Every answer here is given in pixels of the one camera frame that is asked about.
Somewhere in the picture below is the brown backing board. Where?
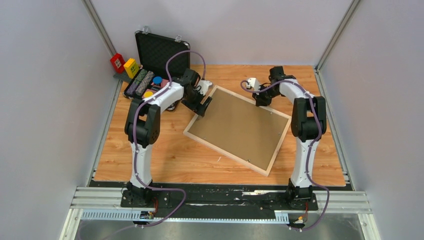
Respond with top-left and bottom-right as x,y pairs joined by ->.
188,89 -> 289,172

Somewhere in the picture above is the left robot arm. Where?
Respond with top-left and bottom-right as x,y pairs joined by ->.
123,69 -> 213,207

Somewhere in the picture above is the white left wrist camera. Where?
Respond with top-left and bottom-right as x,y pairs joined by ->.
196,79 -> 214,96

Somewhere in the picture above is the yellow round chip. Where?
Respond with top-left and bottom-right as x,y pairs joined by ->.
142,90 -> 154,99

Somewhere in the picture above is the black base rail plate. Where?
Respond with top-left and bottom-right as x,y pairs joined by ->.
119,181 -> 324,220

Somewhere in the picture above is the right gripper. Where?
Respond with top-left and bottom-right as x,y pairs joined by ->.
253,84 -> 282,107

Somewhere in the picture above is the yellow toy house block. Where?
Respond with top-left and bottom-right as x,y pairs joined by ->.
123,58 -> 140,79

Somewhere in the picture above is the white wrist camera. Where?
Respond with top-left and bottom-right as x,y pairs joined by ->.
245,77 -> 261,92
196,79 -> 214,96

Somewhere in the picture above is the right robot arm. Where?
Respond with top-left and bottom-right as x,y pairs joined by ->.
246,66 -> 327,209

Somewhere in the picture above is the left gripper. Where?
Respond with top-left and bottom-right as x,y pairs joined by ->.
182,86 -> 213,118

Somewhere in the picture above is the red toy house block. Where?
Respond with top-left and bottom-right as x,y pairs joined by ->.
109,53 -> 126,74

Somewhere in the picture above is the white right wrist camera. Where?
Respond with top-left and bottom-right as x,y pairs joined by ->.
245,77 -> 261,92

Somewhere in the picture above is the light wooden picture frame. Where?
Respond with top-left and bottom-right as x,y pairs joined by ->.
182,85 -> 293,178

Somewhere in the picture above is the black poker chip case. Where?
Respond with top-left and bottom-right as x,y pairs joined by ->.
123,31 -> 191,99

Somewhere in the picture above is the blue round chip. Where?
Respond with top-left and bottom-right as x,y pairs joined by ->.
152,76 -> 163,85

